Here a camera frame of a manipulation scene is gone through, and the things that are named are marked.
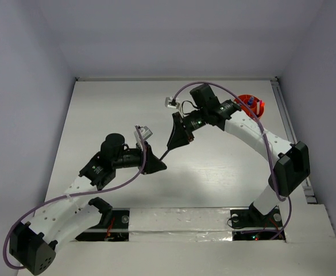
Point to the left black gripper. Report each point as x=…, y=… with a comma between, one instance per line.
x=152, y=163

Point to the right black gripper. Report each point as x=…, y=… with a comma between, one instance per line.
x=180, y=135

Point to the purple pen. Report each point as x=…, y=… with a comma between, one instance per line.
x=164, y=155

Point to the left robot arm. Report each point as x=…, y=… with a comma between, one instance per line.
x=35, y=238

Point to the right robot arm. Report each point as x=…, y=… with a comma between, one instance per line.
x=288, y=162

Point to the orange round compartment container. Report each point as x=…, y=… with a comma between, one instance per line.
x=244, y=98

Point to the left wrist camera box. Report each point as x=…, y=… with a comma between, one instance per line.
x=142, y=134

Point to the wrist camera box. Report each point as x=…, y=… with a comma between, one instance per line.
x=142, y=134
x=172, y=103

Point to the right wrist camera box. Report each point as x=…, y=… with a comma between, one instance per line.
x=172, y=103

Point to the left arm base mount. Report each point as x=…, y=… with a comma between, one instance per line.
x=115, y=230

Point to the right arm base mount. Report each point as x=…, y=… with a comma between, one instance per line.
x=250, y=225

